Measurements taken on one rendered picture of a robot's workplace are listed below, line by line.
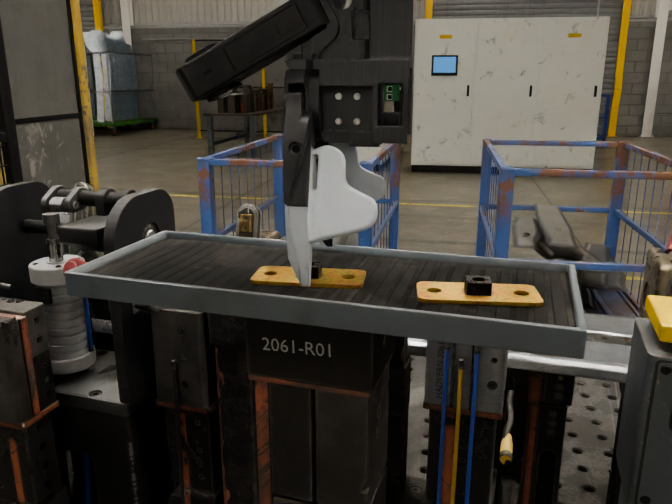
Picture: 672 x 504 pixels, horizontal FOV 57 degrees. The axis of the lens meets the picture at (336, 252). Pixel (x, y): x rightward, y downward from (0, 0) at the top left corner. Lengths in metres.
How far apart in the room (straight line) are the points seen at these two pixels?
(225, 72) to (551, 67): 8.35
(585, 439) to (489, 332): 0.82
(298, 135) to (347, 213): 0.06
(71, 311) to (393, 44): 0.50
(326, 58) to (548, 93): 8.33
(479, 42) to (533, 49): 0.69
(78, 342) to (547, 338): 0.55
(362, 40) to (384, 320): 0.18
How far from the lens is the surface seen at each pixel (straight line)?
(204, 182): 2.89
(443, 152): 8.70
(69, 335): 0.78
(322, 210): 0.40
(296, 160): 0.39
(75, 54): 4.58
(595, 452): 1.17
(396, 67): 0.40
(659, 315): 0.45
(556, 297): 0.46
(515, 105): 8.69
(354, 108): 0.42
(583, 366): 0.74
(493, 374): 0.62
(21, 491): 0.80
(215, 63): 0.44
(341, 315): 0.41
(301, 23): 0.43
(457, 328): 0.39
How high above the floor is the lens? 1.31
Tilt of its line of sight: 16 degrees down
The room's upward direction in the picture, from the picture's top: straight up
